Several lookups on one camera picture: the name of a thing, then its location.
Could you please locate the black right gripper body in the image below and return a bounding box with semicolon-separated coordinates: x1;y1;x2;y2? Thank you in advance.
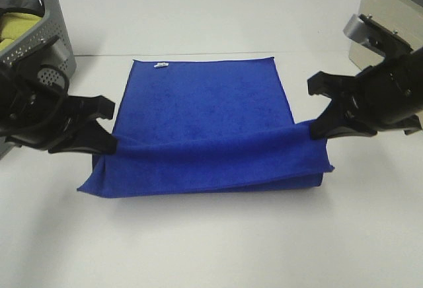
352;48;422;135

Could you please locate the beige storage box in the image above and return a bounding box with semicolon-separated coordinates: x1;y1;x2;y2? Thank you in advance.
359;0;422;50

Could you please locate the yellow-green towel in basket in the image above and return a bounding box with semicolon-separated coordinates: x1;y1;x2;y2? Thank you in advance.
1;13;42;51

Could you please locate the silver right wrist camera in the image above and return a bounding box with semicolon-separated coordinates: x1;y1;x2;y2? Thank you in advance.
343;14;413;59

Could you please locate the dark grey cloth in basket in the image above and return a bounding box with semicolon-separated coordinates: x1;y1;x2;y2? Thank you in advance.
1;0;45;17

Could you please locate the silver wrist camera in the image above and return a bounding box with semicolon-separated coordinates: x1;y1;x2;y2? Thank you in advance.
343;14;413;59
6;35;72;86

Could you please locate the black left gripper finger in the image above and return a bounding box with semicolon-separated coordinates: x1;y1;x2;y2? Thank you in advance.
64;96;115;120
48;120;118;155

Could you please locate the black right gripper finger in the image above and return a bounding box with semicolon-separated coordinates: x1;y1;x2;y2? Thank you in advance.
309;99;377;140
307;71;356;98

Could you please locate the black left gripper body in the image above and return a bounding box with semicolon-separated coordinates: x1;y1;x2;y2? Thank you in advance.
1;63;69;151

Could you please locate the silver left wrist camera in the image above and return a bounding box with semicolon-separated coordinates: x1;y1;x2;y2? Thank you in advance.
6;35;72;86

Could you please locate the grey perforated plastic basket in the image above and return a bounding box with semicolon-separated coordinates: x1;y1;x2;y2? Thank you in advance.
1;0;72;155

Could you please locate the blue towel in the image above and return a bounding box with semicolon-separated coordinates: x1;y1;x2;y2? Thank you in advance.
79;57;333;198

